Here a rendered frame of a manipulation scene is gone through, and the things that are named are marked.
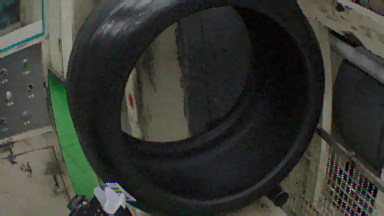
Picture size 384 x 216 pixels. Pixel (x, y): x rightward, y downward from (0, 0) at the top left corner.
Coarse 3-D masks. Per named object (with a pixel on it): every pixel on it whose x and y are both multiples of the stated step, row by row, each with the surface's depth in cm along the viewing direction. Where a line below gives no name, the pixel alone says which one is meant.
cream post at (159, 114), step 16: (176, 32) 133; (160, 48) 133; (176, 48) 135; (144, 64) 133; (160, 64) 135; (176, 64) 137; (128, 80) 140; (144, 80) 135; (160, 80) 137; (176, 80) 138; (144, 96) 137; (160, 96) 138; (176, 96) 140; (144, 112) 138; (160, 112) 140; (176, 112) 141; (144, 128) 140; (160, 128) 141; (176, 128) 143
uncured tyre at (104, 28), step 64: (128, 0) 91; (192, 0) 91; (256, 0) 95; (128, 64) 91; (256, 64) 134; (320, 64) 108; (256, 128) 138; (128, 192) 101; (192, 192) 127; (256, 192) 113
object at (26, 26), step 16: (0, 0) 138; (16, 0) 142; (32, 0) 145; (0, 16) 141; (16, 16) 145; (32, 16) 148; (0, 32) 144; (16, 32) 147; (32, 32) 151; (0, 48) 146
